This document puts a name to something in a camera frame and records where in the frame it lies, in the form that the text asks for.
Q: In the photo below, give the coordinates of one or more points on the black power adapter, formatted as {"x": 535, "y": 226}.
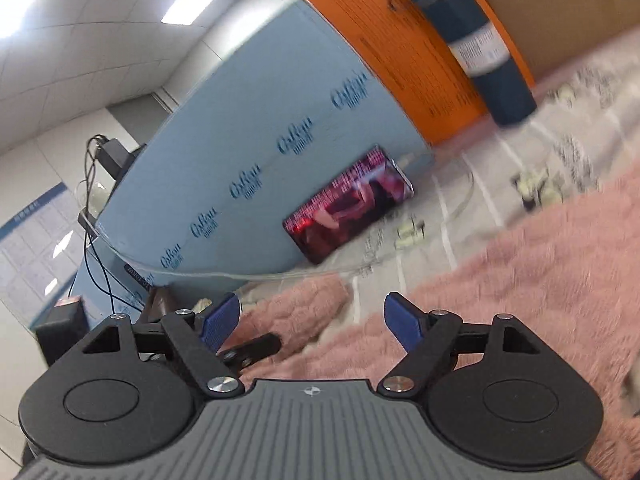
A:
{"x": 116, "y": 157}

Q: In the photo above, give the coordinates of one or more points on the orange printed board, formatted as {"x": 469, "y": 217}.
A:
{"x": 400, "y": 75}

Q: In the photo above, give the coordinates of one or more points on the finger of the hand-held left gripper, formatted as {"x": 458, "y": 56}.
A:
{"x": 252, "y": 347}

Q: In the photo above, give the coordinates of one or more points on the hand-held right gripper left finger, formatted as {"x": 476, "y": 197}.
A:
{"x": 220, "y": 324}

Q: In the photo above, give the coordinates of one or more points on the red snack packet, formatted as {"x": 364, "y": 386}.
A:
{"x": 350, "y": 202}

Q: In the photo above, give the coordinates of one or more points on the black box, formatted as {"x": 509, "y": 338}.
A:
{"x": 60, "y": 332}

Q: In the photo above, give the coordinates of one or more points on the grey printed bed sheet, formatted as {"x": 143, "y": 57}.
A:
{"x": 500, "y": 170}

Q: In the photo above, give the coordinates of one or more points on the brown cardboard panel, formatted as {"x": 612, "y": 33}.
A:
{"x": 560, "y": 5}

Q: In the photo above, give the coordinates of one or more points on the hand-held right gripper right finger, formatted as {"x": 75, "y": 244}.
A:
{"x": 403, "y": 324}

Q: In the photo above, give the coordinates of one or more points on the light blue foam board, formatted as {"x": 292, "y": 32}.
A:
{"x": 250, "y": 135}

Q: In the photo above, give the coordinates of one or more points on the pink fluffy garment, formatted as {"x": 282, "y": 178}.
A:
{"x": 525, "y": 270}

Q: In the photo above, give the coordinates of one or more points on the dark blue bottle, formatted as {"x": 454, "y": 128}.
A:
{"x": 452, "y": 12}

